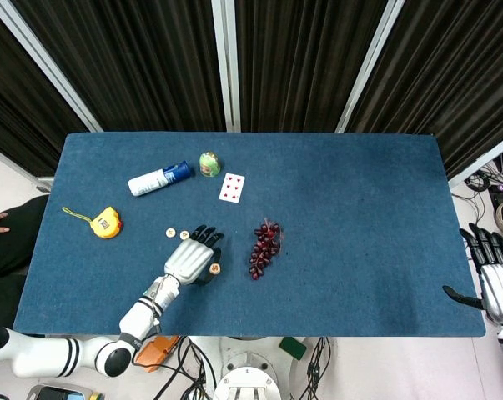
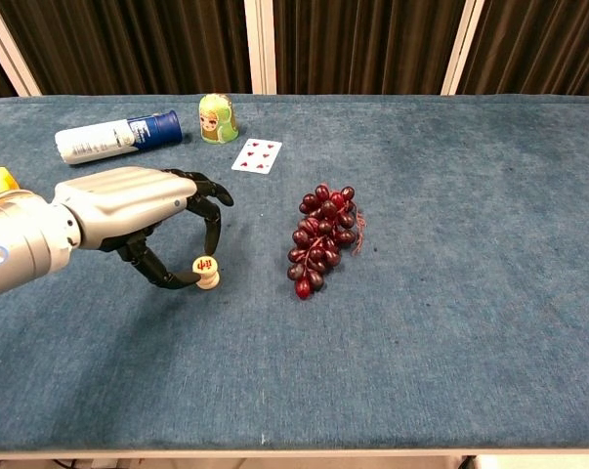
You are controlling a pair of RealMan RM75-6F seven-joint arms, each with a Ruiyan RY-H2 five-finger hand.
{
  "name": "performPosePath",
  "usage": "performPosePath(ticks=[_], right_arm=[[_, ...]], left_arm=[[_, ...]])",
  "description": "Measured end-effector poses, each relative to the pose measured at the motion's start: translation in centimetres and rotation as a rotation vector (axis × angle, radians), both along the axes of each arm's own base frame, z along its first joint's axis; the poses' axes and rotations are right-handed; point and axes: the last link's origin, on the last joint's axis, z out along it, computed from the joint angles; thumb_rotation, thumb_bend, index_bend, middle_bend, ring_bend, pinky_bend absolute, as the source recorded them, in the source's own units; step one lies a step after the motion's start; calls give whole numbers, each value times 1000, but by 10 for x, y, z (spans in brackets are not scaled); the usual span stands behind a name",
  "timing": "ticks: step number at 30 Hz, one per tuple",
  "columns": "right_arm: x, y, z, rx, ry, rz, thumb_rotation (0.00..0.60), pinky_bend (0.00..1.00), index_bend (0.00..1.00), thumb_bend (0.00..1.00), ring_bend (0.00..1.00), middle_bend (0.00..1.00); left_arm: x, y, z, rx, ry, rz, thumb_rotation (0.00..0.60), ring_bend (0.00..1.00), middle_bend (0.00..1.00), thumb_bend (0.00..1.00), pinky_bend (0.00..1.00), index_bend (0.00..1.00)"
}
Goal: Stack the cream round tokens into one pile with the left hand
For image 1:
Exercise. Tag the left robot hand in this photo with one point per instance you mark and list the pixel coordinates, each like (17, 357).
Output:
(188, 260)

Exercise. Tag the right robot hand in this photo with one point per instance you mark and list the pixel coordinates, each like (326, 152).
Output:
(501, 291)

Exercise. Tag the wooden token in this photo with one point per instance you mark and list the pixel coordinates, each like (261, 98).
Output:
(184, 235)
(170, 232)
(214, 268)

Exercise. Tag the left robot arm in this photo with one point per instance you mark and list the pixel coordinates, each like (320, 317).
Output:
(138, 318)

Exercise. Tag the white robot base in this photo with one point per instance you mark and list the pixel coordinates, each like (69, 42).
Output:
(247, 375)

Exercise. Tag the red grape bunch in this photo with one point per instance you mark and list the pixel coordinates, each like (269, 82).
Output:
(264, 250)

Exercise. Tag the six of hearts card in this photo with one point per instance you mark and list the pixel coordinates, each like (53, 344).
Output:
(232, 188)

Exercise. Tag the yellow tape measure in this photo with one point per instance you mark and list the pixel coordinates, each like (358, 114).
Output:
(105, 225)

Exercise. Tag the orange device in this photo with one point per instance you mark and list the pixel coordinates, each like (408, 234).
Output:
(159, 352)

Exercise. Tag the green nesting doll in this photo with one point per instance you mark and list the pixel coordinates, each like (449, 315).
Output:
(209, 166)

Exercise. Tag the green block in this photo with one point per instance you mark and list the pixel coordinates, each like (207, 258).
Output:
(293, 349)

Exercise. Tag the blue felt table cover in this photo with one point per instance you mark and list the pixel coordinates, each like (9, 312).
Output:
(338, 250)

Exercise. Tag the person's black clothing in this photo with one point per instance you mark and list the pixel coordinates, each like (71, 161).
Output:
(5, 258)

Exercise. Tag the grey device with yellow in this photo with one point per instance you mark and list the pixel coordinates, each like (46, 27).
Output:
(59, 392)

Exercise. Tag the black pleated curtain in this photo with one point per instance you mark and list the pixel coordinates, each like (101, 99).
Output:
(130, 62)
(9, 104)
(451, 83)
(301, 62)

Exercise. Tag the white frame post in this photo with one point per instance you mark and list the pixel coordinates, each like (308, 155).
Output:
(484, 160)
(226, 62)
(370, 62)
(44, 62)
(13, 165)

